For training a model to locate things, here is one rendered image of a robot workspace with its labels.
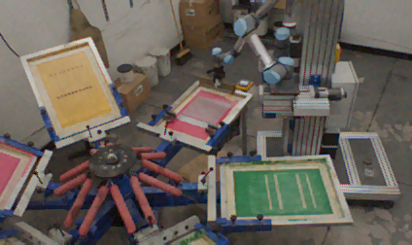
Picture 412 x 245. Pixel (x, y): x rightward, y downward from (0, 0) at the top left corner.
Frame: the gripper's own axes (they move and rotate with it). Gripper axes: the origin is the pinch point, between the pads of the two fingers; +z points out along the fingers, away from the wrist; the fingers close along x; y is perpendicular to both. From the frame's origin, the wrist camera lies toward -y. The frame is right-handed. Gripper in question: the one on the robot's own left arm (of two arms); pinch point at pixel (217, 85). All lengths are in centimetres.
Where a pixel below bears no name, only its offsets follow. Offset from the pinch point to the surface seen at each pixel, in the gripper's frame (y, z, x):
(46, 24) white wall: -200, -29, -10
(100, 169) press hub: -1, -21, -141
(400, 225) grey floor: 173, 110, 14
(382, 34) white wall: 93, 76, 321
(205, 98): -9.5, 13.9, -5.8
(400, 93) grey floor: 140, 110, 227
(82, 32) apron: -195, -4, 29
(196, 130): 7, 14, -48
